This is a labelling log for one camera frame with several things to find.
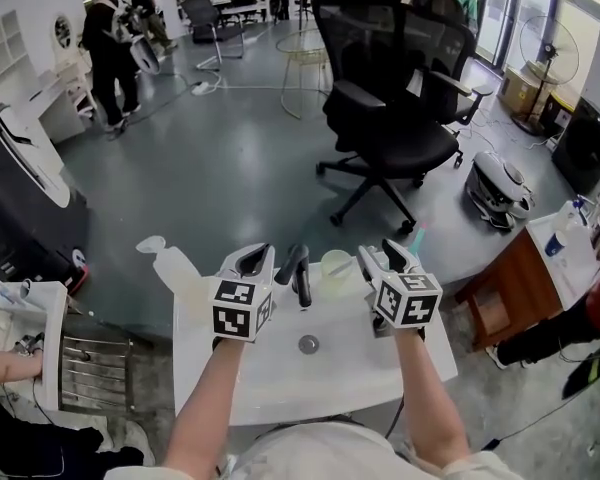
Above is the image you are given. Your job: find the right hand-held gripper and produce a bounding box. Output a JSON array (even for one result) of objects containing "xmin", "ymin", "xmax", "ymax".
[{"xmin": 356, "ymin": 238, "xmax": 444, "ymax": 341}]

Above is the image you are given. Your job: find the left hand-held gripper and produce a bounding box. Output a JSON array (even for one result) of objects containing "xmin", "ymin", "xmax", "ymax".
[{"xmin": 210, "ymin": 242, "xmax": 278, "ymax": 353}]

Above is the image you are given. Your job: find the translucent plastic cup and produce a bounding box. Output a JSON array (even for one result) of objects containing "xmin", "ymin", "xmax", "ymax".
[{"xmin": 320, "ymin": 248, "xmax": 355, "ymax": 298}]

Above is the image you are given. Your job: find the person's left forearm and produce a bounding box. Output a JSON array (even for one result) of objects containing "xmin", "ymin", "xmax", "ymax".
[{"xmin": 161, "ymin": 339, "xmax": 247, "ymax": 470}]

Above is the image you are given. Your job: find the person's right forearm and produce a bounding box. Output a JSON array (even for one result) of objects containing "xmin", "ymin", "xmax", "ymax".
[{"xmin": 393, "ymin": 329, "xmax": 473, "ymax": 465}]

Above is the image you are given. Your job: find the blue paper cup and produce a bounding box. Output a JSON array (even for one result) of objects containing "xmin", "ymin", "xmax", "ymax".
[{"xmin": 544, "ymin": 231, "xmax": 569, "ymax": 259}]

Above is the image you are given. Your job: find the black faucet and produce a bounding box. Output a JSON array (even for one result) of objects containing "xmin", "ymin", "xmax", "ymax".
[{"xmin": 273, "ymin": 243, "xmax": 314, "ymax": 313}]

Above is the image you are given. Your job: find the white pump bottle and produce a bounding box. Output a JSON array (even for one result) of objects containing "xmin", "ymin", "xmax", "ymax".
[{"xmin": 135, "ymin": 234, "xmax": 202, "ymax": 300}]

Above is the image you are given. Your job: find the wooden cabinet with white top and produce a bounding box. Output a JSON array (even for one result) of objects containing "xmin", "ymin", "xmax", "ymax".
[{"xmin": 454, "ymin": 211, "xmax": 600, "ymax": 353}]

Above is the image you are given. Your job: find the white sink basin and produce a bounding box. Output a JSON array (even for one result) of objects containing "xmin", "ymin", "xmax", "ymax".
[{"xmin": 171, "ymin": 266, "xmax": 459, "ymax": 427}]

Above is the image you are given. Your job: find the white floor cleaning appliance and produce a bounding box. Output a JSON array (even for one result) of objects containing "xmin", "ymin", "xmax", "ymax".
[{"xmin": 463, "ymin": 149, "xmax": 535, "ymax": 231}]

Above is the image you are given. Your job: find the black mesh office chair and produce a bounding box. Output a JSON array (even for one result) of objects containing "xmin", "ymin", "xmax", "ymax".
[
  {"xmin": 311, "ymin": 0, "xmax": 464, "ymax": 235},
  {"xmin": 411, "ymin": 0, "xmax": 495, "ymax": 170}
]

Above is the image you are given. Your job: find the chrome towel rack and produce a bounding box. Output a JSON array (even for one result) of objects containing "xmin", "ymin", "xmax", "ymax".
[{"xmin": 59, "ymin": 334, "xmax": 135, "ymax": 410}]

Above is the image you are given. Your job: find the white plastic jug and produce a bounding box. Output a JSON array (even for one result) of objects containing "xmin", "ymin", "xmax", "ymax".
[{"xmin": 554, "ymin": 199, "xmax": 595, "ymax": 250}]

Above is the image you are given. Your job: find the person's light shirt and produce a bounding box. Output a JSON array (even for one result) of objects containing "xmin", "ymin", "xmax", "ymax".
[{"xmin": 102, "ymin": 417, "xmax": 526, "ymax": 480}]

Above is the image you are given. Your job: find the white neighbouring sink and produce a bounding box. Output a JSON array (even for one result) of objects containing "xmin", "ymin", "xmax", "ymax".
[{"xmin": 0, "ymin": 266, "xmax": 70, "ymax": 413}]

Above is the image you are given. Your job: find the cardboard box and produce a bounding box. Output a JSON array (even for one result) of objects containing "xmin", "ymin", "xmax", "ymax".
[{"xmin": 496, "ymin": 64, "xmax": 547, "ymax": 118}]

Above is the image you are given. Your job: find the black appliance with white panel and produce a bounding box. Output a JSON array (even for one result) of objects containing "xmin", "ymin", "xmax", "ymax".
[{"xmin": 0, "ymin": 101, "xmax": 92, "ymax": 295}]

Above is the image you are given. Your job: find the grey cantilever chair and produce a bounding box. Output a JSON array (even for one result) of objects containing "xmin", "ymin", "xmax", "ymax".
[{"xmin": 179, "ymin": 0, "xmax": 247, "ymax": 73}]

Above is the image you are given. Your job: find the black standing fan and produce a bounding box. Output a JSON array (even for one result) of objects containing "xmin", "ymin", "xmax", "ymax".
[{"xmin": 511, "ymin": 14, "xmax": 582, "ymax": 138}]

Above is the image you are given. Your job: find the teal hanging garment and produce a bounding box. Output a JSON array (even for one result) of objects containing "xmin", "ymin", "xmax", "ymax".
[{"xmin": 451, "ymin": 0, "xmax": 482, "ymax": 30}]

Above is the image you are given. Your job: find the white cubby shelf unit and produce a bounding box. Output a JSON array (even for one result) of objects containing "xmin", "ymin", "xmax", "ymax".
[{"xmin": 0, "ymin": 0, "xmax": 100, "ymax": 145}]

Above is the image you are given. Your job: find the black cable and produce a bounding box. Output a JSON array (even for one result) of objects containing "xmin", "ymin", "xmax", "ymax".
[{"xmin": 383, "ymin": 394, "xmax": 407, "ymax": 440}]

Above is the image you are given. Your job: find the gold wire stool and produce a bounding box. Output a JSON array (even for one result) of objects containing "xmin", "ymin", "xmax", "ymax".
[{"xmin": 275, "ymin": 27, "xmax": 332, "ymax": 120}]

